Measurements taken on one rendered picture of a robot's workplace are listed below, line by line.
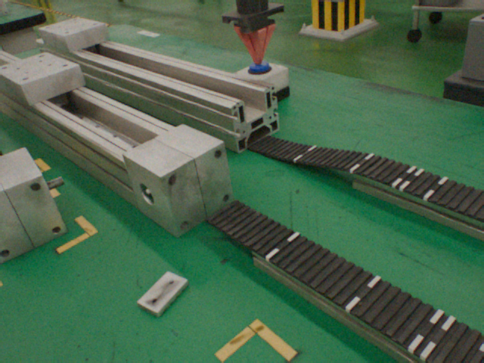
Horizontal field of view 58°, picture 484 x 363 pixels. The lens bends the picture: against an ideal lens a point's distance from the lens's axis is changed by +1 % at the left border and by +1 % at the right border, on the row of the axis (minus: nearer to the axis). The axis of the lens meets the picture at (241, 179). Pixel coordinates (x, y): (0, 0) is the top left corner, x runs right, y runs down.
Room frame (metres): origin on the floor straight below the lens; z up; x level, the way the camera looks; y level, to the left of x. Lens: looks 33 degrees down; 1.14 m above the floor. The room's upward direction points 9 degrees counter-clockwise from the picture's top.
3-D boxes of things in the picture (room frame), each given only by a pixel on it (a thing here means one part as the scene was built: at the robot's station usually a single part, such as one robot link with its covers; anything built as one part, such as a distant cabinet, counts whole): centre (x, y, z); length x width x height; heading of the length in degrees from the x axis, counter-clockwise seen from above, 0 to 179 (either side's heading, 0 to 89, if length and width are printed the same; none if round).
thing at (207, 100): (0.96, 0.21, 0.82); 0.80 x 0.10 x 0.09; 38
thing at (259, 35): (0.83, -0.08, 0.90); 0.07 x 0.07 x 0.09; 38
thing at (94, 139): (0.84, 0.36, 0.82); 0.80 x 0.10 x 0.09; 38
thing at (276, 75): (0.82, -0.06, 0.81); 0.10 x 0.08 x 0.06; 128
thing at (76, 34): (1.16, 0.36, 0.87); 0.16 x 0.11 x 0.07; 38
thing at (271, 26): (0.81, -0.06, 0.90); 0.07 x 0.07 x 0.09; 38
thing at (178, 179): (0.50, 0.07, 0.83); 0.12 x 0.09 x 0.10; 128
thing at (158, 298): (0.33, 0.10, 0.78); 0.05 x 0.03 x 0.01; 142
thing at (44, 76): (0.84, 0.36, 0.87); 0.16 x 0.11 x 0.07; 38
